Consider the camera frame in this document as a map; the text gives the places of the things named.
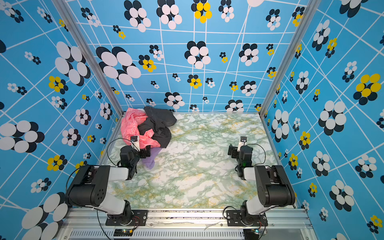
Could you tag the purple printed cloth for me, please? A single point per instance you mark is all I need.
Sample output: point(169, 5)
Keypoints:
point(149, 162)

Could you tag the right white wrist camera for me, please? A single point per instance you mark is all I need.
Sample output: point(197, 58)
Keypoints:
point(242, 142)

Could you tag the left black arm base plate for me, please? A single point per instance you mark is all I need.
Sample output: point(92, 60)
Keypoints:
point(135, 218)

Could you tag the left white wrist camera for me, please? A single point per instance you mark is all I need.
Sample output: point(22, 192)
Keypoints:
point(135, 140)

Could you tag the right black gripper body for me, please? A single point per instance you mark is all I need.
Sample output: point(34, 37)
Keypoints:
point(233, 150)

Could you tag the right aluminium corner post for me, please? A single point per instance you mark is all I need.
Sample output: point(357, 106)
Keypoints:
point(289, 54)

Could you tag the right small circuit board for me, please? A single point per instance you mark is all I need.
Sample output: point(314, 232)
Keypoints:
point(251, 234)

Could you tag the aluminium front frame rail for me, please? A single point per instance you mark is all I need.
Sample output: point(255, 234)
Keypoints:
point(188, 224)

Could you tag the left aluminium corner post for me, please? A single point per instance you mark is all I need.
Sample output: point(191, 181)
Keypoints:
point(64, 11)

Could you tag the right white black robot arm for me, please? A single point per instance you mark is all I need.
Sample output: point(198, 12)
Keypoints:
point(273, 186)

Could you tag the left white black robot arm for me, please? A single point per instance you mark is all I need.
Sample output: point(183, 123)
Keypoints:
point(89, 187)

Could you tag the left small circuit board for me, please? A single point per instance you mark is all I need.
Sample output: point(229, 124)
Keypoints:
point(123, 233)

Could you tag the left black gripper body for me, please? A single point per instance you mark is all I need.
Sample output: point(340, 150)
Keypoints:
point(145, 151)

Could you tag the black cloth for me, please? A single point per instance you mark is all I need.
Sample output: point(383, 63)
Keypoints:
point(158, 120)

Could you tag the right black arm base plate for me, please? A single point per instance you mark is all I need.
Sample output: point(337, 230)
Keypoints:
point(235, 218)

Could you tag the small circuit board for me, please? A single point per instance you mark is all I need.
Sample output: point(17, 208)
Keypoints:
point(123, 233)
point(251, 234)

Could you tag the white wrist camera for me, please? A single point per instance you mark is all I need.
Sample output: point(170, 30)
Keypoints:
point(135, 140)
point(242, 142)

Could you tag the pink patterned cloth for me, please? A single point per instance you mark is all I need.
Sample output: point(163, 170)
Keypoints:
point(130, 127)

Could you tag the aluminium corner post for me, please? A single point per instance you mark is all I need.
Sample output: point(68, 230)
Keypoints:
point(64, 11)
point(289, 54)

